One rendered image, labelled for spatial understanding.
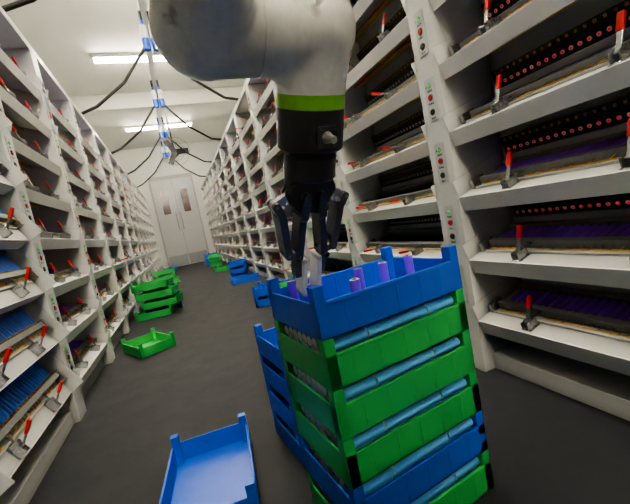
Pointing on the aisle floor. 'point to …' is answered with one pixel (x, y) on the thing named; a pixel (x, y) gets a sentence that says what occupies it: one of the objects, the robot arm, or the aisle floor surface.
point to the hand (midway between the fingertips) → (308, 273)
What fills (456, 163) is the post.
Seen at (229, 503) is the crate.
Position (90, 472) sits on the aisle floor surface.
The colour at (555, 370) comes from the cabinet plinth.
